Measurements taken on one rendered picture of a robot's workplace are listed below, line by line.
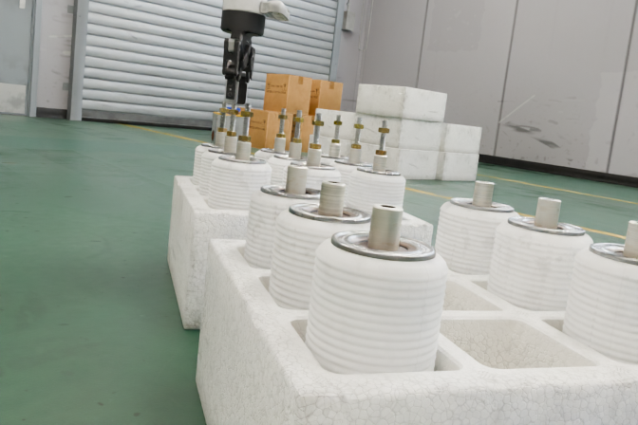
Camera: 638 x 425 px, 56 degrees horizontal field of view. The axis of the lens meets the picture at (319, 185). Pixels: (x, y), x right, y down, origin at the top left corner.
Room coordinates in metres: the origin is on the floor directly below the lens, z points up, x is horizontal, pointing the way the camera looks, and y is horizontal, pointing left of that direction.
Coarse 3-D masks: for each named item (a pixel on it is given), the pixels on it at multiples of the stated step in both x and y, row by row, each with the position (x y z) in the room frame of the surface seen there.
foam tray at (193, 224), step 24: (192, 192) 1.03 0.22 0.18; (192, 216) 0.88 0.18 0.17; (216, 216) 0.87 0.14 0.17; (240, 216) 0.88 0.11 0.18; (408, 216) 1.03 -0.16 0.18; (192, 240) 0.86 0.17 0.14; (168, 264) 1.19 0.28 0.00; (192, 264) 0.86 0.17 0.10; (192, 288) 0.86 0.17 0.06; (192, 312) 0.86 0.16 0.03
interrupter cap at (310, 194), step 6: (264, 186) 0.65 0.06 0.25; (270, 186) 0.67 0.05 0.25; (276, 186) 0.67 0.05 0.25; (282, 186) 0.68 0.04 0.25; (264, 192) 0.63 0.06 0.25; (270, 192) 0.62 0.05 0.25; (276, 192) 0.62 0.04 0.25; (282, 192) 0.63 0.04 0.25; (306, 192) 0.66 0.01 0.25; (312, 192) 0.66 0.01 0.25; (318, 192) 0.66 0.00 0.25; (294, 198) 0.61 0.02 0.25; (300, 198) 0.61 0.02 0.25; (306, 198) 0.61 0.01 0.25; (312, 198) 0.62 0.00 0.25; (318, 198) 0.62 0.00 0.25
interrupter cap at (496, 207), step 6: (456, 198) 0.75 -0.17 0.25; (462, 198) 0.76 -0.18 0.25; (468, 198) 0.76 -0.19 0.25; (456, 204) 0.71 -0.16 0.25; (462, 204) 0.70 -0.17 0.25; (468, 204) 0.71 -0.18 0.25; (492, 204) 0.74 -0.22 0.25; (498, 204) 0.75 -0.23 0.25; (504, 204) 0.74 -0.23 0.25; (480, 210) 0.69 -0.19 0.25; (486, 210) 0.69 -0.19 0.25; (492, 210) 0.69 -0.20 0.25; (498, 210) 0.69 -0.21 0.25; (504, 210) 0.69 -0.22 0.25; (510, 210) 0.70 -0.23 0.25
